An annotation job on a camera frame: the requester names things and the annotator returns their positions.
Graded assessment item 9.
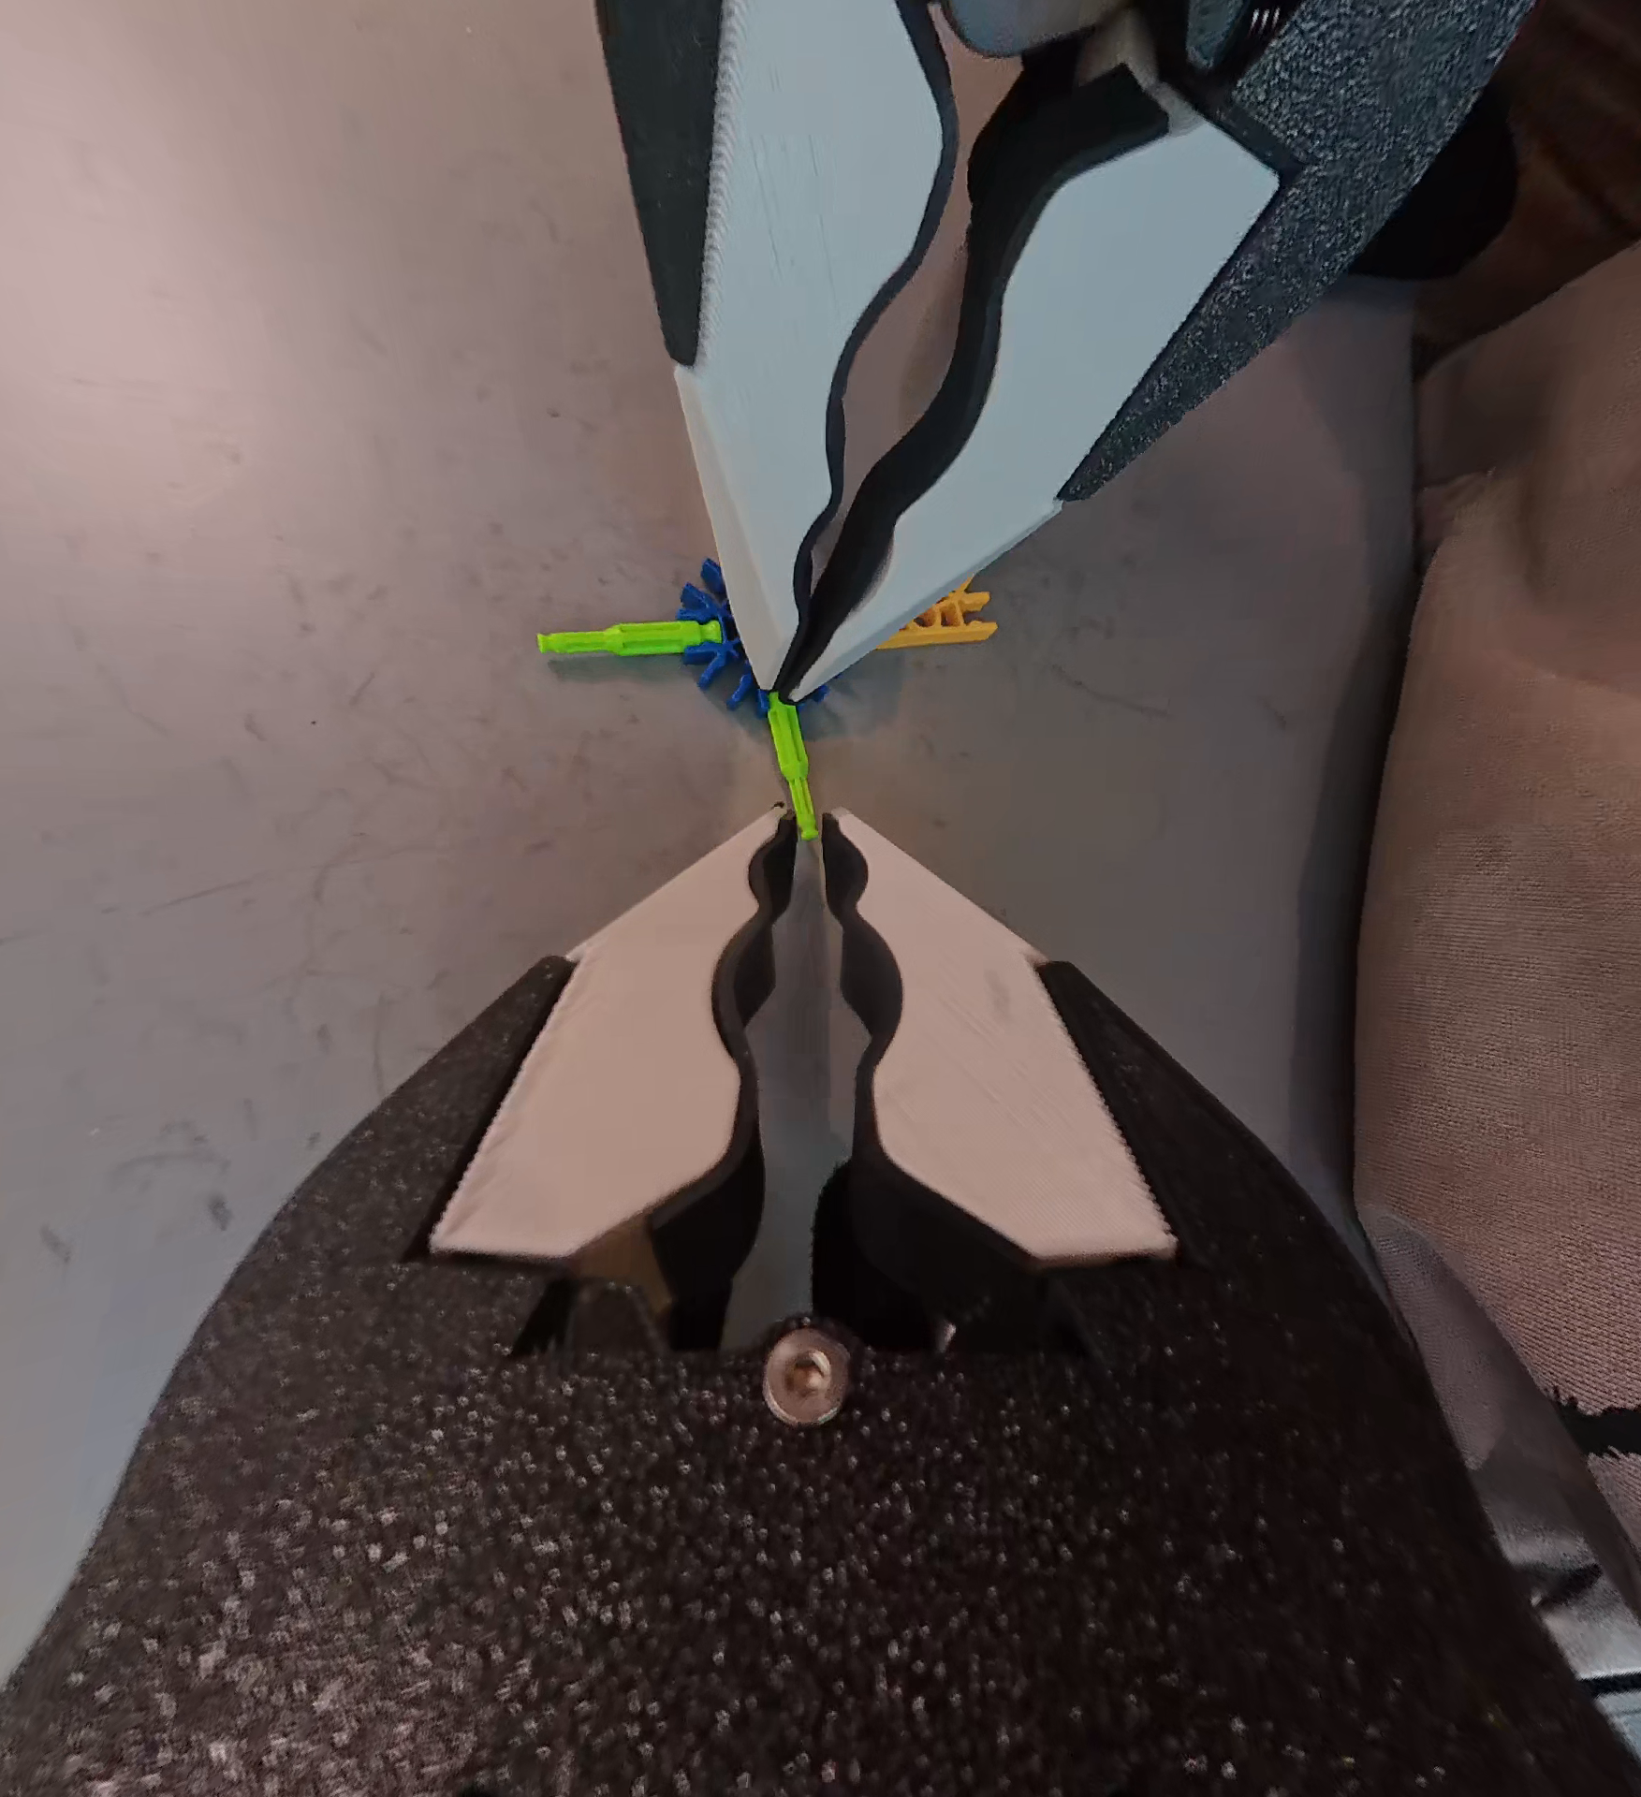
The blue toy connector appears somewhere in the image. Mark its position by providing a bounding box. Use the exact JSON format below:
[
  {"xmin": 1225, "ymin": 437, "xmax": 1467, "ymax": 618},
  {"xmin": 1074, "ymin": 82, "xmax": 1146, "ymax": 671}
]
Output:
[{"xmin": 675, "ymin": 559, "xmax": 836, "ymax": 722}]

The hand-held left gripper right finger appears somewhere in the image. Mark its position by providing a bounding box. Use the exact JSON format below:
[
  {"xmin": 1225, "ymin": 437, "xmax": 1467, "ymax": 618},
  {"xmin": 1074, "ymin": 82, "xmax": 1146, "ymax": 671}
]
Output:
[{"xmin": 819, "ymin": 812, "xmax": 1180, "ymax": 1273}]

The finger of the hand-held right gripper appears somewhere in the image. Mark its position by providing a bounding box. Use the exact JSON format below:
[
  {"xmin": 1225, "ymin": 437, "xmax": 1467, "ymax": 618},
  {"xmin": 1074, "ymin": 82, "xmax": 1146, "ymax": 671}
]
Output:
[
  {"xmin": 777, "ymin": 29, "xmax": 1285, "ymax": 705},
  {"xmin": 672, "ymin": 0, "xmax": 963, "ymax": 697}
]

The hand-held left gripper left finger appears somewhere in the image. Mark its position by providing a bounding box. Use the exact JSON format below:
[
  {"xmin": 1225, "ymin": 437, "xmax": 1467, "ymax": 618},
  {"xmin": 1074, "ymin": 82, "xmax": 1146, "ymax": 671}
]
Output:
[{"xmin": 426, "ymin": 807, "xmax": 796, "ymax": 1261}]

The light green toy rod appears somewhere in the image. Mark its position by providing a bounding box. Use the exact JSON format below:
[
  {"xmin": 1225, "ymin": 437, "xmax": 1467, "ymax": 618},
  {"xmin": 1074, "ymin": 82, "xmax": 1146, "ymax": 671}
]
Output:
[
  {"xmin": 536, "ymin": 622, "xmax": 743, "ymax": 663},
  {"xmin": 766, "ymin": 695, "xmax": 821, "ymax": 842}
]

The grey desk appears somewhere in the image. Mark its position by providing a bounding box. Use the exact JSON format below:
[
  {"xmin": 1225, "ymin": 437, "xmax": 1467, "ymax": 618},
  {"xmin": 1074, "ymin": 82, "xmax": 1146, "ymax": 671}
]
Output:
[{"xmin": 0, "ymin": 0, "xmax": 1431, "ymax": 1743}]

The yellow toy connector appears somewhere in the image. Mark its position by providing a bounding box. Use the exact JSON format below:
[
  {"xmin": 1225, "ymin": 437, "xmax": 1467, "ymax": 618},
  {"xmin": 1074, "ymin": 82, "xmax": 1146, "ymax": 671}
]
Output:
[{"xmin": 876, "ymin": 576, "xmax": 1000, "ymax": 652}]

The person's beige sweater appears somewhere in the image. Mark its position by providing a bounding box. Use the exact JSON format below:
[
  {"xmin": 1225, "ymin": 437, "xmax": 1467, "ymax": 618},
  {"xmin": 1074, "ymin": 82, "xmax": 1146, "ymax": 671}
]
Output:
[{"xmin": 1353, "ymin": 225, "xmax": 1641, "ymax": 1797}]

